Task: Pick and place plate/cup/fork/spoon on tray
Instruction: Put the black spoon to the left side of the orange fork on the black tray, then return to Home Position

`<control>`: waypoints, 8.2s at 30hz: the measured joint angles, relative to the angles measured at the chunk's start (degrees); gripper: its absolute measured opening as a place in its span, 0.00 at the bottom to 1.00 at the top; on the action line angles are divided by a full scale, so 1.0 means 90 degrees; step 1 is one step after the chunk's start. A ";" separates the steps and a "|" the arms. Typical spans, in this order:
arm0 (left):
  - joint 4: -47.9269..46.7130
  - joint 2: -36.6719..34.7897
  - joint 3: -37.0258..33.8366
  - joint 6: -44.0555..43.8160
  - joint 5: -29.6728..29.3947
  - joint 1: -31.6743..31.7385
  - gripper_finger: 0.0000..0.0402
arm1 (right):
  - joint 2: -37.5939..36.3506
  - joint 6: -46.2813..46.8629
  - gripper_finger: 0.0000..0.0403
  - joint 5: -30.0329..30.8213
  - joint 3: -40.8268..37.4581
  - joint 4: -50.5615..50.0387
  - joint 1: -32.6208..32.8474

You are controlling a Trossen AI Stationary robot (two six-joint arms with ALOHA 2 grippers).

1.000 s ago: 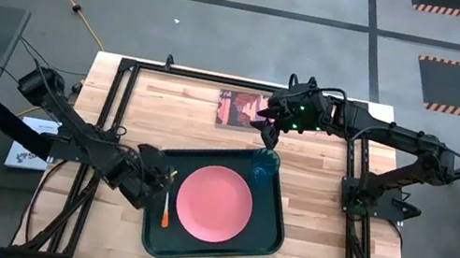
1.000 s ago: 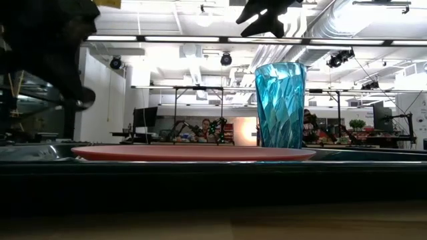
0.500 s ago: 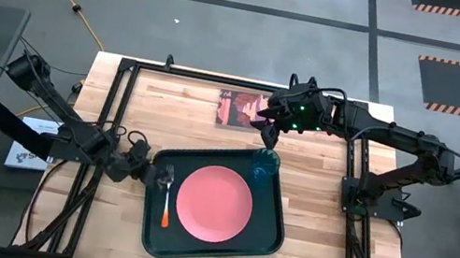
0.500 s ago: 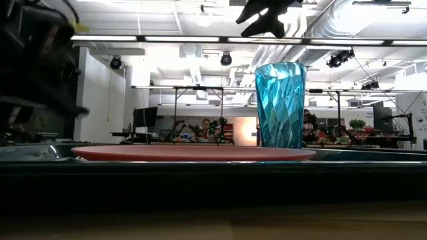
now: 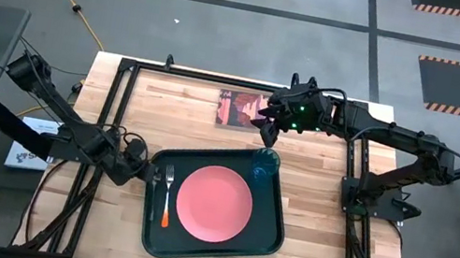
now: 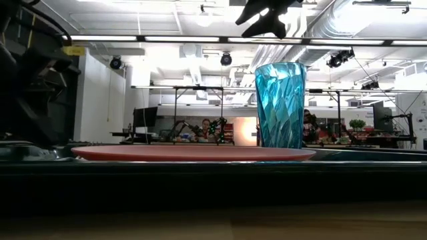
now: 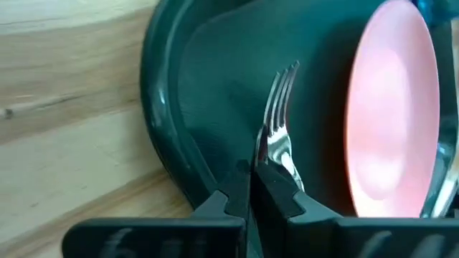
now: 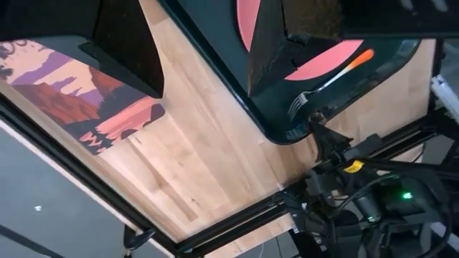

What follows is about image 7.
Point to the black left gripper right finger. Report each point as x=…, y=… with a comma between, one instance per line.
x=322, y=238

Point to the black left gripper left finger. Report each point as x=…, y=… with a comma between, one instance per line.
x=161, y=238

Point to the pink round plate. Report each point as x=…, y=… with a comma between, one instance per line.
x=391, y=107

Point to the teal faceted plastic cup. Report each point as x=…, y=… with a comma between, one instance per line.
x=441, y=9

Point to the dark green serving tray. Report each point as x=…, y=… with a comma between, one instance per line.
x=222, y=71

